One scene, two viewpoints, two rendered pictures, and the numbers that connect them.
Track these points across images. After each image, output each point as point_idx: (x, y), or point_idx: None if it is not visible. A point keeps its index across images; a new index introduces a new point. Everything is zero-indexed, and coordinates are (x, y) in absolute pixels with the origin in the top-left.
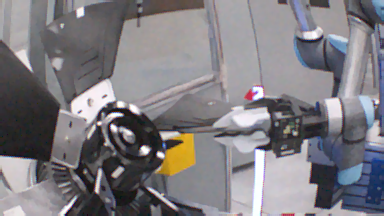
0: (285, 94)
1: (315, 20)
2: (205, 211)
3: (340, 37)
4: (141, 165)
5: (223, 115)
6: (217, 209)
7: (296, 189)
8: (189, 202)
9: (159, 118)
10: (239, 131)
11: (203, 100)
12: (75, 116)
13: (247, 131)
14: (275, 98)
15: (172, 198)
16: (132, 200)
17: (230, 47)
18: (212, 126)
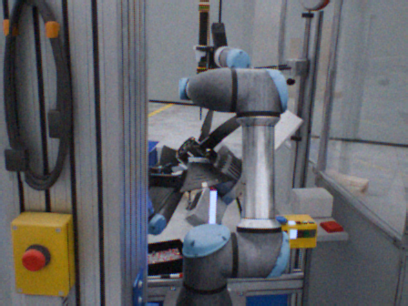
0: (174, 176)
1: (243, 208)
2: (194, 209)
3: (211, 235)
4: (177, 153)
5: (198, 176)
6: (193, 213)
7: None
8: (198, 201)
9: (217, 169)
10: (181, 174)
11: (221, 179)
12: (198, 136)
13: (180, 177)
14: (167, 165)
15: (201, 194)
16: None
17: None
18: (188, 168)
